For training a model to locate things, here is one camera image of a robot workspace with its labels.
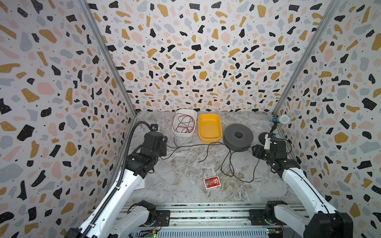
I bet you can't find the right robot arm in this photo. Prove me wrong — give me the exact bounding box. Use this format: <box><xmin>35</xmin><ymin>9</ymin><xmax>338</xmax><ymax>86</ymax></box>
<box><xmin>252</xmin><ymin>138</ymin><xmax>353</xmax><ymax>238</ymax></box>

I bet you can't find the red cable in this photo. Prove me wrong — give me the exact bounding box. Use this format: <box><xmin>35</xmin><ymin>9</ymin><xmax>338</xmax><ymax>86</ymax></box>
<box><xmin>173</xmin><ymin>113</ymin><xmax>195</xmax><ymax>134</ymax></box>

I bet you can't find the blue toy microphone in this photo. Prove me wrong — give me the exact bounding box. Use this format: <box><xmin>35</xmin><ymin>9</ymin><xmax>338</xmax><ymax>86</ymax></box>
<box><xmin>269</xmin><ymin>115</ymin><xmax>290</xmax><ymax>124</ymax></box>

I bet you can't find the black cable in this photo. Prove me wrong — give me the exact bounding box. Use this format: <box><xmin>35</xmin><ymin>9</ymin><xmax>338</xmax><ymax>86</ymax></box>
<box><xmin>162</xmin><ymin>141</ymin><xmax>261</xmax><ymax>183</ymax></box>

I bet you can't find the aluminium corner rail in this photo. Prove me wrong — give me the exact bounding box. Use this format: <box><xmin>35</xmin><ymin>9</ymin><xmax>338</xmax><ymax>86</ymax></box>
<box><xmin>272</xmin><ymin>0</ymin><xmax>340</xmax><ymax>116</ymax></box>
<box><xmin>77</xmin><ymin>0</ymin><xmax>137</xmax><ymax>118</ymax></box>

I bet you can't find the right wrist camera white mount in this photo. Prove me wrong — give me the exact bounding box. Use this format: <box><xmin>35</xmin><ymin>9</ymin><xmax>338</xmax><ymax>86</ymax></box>
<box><xmin>264</xmin><ymin>135</ymin><xmax>288</xmax><ymax>153</ymax></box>

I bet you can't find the grey perforated cable spool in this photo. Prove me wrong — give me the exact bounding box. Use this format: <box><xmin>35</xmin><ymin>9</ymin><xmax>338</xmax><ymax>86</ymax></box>
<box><xmin>223</xmin><ymin>124</ymin><xmax>254</xmax><ymax>152</ymax></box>

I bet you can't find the yellow plastic bin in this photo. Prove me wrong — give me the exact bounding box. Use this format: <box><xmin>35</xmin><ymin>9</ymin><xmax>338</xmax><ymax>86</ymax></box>
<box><xmin>198</xmin><ymin>114</ymin><xmax>223</xmax><ymax>143</ymax></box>

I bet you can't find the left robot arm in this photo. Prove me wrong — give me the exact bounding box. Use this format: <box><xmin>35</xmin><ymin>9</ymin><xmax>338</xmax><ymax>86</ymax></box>
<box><xmin>65</xmin><ymin>121</ymin><xmax>168</xmax><ymax>238</ymax></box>

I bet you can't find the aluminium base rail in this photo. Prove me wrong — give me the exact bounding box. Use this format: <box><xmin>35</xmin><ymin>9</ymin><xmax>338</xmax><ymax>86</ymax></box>
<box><xmin>129</xmin><ymin>203</ymin><xmax>299</xmax><ymax>238</ymax></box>

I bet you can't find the black microphone stand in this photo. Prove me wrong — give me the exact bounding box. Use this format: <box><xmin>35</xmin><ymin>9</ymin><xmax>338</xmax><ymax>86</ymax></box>
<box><xmin>258</xmin><ymin>122</ymin><xmax>278</xmax><ymax>145</ymax></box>

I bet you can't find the aluminium corner rail right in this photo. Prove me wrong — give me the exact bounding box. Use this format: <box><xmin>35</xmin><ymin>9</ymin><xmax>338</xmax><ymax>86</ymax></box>
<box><xmin>272</xmin><ymin>0</ymin><xmax>340</xmax><ymax>116</ymax></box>

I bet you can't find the white plastic bin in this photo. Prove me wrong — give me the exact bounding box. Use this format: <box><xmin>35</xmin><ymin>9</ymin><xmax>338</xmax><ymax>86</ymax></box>
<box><xmin>172</xmin><ymin>109</ymin><xmax>197</xmax><ymax>138</ymax></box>

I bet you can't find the aluminium corner rail left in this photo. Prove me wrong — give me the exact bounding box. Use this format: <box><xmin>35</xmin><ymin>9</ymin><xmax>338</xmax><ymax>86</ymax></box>
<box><xmin>77</xmin><ymin>0</ymin><xmax>137</xmax><ymax>118</ymax></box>

